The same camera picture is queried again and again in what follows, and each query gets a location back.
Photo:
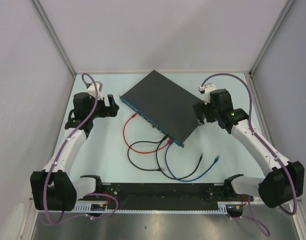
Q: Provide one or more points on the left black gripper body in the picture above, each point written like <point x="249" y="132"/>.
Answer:
<point x="102" y="111"/>

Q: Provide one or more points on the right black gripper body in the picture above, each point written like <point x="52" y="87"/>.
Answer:
<point x="210" y="113"/>

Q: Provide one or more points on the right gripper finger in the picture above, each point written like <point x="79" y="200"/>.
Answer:
<point x="199" y="107"/>
<point x="201" y="118"/>

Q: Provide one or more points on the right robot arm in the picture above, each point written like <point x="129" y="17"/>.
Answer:
<point x="283" y="179"/>

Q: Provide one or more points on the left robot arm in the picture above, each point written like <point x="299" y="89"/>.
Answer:
<point x="52" y="188"/>

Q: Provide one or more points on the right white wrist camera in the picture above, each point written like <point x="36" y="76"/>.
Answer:
<point x="206" y="91"/>

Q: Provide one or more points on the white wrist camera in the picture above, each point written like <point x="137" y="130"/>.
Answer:
<point x="206" y="91"/>
<point x="94" y="90"/>

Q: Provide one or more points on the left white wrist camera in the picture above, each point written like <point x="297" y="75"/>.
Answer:
<point x="94" y="90"/>

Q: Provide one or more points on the black network switch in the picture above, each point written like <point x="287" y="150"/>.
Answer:
<point x="165" y="105"/>

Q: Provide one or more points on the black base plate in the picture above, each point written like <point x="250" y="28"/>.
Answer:
<point x="171" y="196"/>

